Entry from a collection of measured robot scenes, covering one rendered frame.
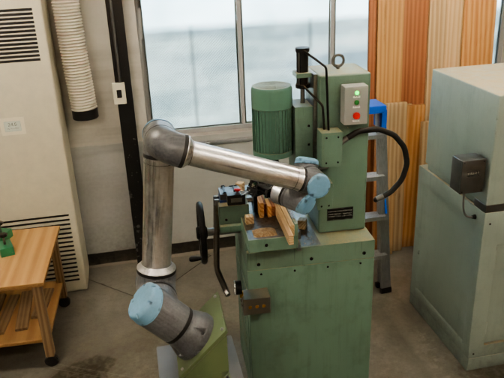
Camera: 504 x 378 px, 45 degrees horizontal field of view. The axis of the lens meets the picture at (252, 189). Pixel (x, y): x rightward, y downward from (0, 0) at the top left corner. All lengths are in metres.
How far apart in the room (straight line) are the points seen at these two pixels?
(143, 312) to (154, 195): 0.41
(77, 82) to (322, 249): 1.79
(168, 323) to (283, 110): 0.99
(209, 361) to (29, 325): 1.48
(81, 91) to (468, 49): 2.48
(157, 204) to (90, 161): 1.84
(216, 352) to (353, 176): 0.99
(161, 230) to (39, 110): 1.57
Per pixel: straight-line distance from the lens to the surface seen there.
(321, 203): 2.60
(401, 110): 4.02
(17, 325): 3.51
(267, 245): 2.53
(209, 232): 2.78
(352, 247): 2.72
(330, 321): 2.89
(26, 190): 3.80
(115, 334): 3.62
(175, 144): 2.02
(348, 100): 2.52
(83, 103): 3.72
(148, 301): 2.19
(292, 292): 2.76
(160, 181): 2.19
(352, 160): 2.67
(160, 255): 2.30
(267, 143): 2.59
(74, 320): 3.81
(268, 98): 2.53
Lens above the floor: 2.06
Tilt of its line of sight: 23 degrees down
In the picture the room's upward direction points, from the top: 2 degrees counter-clockwise
